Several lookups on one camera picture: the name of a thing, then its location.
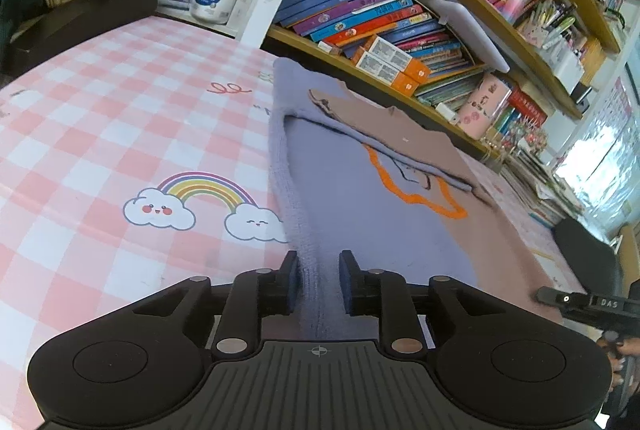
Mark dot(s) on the black chair back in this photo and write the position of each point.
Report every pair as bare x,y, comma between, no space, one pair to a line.
593,262

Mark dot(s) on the orange white box lower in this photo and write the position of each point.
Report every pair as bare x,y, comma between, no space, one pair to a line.
384,72

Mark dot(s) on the dark green garment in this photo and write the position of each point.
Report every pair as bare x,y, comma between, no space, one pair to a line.
15,12

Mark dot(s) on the wooden bookshelf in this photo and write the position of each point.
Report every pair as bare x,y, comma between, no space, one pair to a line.
525,65

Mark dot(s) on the purple and pink sweater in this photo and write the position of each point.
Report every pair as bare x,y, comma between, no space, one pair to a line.
349,175

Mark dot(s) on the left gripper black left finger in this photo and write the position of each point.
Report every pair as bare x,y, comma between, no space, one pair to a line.
144,360

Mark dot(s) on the stack of magazines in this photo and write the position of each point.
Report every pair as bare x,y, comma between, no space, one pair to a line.
545,198

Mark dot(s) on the pink cartoon cup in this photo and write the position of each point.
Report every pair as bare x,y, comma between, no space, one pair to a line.
476,114

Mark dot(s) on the orange white box upper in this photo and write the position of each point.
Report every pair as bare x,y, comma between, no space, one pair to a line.
401,60

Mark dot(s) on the orange white box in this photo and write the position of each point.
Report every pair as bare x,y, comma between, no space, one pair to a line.
401,60
384,72

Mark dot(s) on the pink checkered table mat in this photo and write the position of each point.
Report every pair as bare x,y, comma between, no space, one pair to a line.
113,156

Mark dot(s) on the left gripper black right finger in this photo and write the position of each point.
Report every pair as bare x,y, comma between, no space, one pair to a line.
492,359

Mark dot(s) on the row of colourful books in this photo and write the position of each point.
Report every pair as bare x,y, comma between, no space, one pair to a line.
340,27

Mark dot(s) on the person's right hand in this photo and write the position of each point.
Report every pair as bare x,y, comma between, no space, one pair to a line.
623,355

